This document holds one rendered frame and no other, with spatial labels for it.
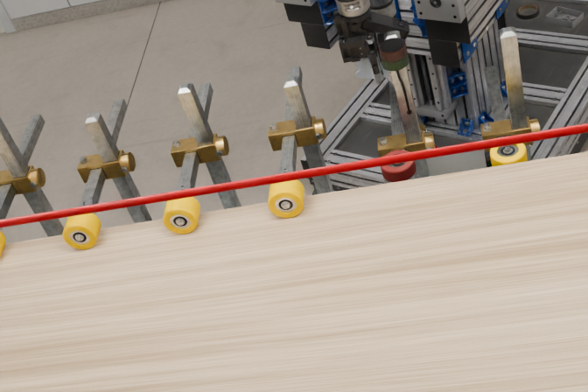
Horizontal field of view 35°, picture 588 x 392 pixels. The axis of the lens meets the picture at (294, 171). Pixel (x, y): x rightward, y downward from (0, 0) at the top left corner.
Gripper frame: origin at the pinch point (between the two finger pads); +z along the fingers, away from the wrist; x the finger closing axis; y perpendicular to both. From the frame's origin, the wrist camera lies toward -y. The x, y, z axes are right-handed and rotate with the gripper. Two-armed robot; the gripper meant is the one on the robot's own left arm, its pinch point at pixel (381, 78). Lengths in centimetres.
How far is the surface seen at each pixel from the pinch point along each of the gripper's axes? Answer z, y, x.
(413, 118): 6.2, -6.4, 9.7
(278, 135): 3.7, 25.9, 10.5
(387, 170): 9.7, 0.9, 22.6
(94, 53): 101, 166, -214
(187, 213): 4, 46, 33
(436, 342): 10, -7, 73
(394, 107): 14.4, -0.9, -7.1
